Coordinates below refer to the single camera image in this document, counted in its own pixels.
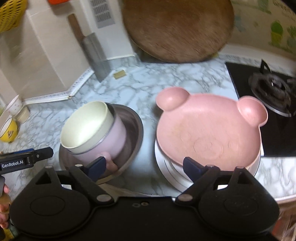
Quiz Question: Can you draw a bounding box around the white plain plate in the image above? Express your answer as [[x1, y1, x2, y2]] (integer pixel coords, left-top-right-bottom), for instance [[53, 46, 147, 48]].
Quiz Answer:
[[154, 138, 261, 193]]

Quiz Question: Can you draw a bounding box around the pink steel-lined mug bowl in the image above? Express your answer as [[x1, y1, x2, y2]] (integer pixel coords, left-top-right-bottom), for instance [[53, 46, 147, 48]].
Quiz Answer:
[[66, 103, 126, 173]]

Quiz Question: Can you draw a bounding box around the pink bear-shaped plate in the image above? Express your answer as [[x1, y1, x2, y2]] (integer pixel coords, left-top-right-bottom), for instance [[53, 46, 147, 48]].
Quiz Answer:
[[156, 87, 268, 171]]

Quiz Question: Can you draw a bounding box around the cream small bowl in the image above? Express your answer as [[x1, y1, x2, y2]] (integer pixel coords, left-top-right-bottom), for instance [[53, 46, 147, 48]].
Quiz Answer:
[[60, 101, 114, 154]]

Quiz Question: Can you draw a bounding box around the stainless steel bowl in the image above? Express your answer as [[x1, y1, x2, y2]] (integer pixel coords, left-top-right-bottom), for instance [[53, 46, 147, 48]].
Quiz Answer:
[[59, 103, 144, 184]]

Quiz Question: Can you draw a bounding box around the person's left hand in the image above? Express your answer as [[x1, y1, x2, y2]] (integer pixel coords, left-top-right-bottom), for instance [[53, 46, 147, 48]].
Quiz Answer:
[[1, 184, 10, 229]]

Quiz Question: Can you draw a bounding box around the yellow ceramic bowl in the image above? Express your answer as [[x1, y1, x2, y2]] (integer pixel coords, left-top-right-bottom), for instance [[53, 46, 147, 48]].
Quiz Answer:
[[0, 118, 18, 143]]

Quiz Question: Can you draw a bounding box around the beige plastic cup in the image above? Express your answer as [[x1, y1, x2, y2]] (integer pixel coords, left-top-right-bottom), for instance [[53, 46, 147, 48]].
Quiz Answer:
[[16, 106, 30, 124]]

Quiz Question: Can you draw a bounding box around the white floral cup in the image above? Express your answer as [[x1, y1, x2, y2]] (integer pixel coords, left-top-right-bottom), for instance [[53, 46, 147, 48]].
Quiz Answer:
[[5, 95, 23, 116]]

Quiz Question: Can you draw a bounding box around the black gas stove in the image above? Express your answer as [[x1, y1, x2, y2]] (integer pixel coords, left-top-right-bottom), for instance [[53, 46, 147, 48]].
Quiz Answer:
[[225, 60, 295, 157]]

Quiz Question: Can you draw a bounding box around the yellow plastic colander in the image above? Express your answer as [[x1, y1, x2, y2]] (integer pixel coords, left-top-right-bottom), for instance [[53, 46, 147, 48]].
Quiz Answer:
[[0, 0, 28, 33]]

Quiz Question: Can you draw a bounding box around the round wooden cutting board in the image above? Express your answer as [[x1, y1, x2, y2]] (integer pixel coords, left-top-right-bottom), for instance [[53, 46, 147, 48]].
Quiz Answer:
[[122, 1, 234, 63]]

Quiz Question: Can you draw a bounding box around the orange hanging utensil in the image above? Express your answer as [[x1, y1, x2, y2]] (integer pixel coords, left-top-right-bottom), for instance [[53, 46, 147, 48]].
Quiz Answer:
[[48, 0, 69, 5]]

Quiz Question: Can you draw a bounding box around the grey ventilation grille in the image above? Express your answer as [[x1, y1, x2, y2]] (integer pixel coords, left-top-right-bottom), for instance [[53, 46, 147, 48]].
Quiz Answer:
[[90, 0, 115, 29]]

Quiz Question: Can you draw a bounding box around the cleaver with wooden handle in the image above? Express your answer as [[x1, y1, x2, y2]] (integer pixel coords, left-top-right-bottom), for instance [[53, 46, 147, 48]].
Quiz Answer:
[[67, 14, 111, 82]]

